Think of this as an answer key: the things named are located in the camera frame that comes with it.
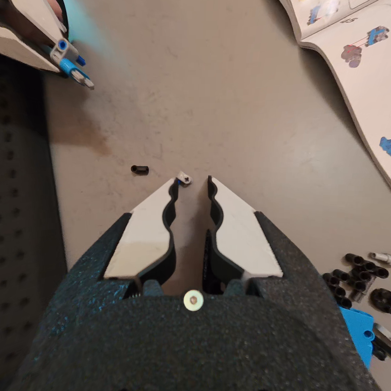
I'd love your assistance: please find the grey desk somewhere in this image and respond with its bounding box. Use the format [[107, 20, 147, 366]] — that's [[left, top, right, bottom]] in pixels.
[[43, 0, 391, 321]]

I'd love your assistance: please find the instruction booklet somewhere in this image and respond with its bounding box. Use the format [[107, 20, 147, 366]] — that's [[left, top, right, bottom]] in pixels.
[[279, 0, 391, 187]]

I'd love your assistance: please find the dark perforated panel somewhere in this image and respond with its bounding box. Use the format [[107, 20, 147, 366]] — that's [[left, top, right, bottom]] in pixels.
[[0, 58, 68, 391]]

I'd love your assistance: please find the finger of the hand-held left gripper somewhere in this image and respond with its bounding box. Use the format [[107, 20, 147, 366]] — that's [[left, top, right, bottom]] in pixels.
[[11, 0, 68, 47], [0, 26, 60, 74]]

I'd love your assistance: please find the small blue two-hole beam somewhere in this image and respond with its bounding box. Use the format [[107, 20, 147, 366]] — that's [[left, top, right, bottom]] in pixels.
[[59, 58, 77, 77]]

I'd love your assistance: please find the long grey axle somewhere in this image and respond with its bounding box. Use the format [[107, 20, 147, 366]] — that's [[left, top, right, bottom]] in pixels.
[[73, 69, 95, 90]]

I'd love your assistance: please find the blue panel piece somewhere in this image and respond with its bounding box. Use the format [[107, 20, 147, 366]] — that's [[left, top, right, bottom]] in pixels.
[[339, 307, 376, 370]]

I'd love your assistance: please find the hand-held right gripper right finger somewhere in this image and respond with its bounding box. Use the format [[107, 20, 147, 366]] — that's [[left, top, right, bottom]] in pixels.
[[207, 176, 283, 295]]

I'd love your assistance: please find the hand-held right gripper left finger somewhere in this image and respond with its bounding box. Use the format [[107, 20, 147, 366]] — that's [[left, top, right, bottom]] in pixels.
[[103, 177, 180, 295]]

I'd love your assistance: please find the pile of building pieces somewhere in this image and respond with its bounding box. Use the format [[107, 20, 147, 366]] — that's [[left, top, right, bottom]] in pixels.
[[322, 252, 391, 361]]

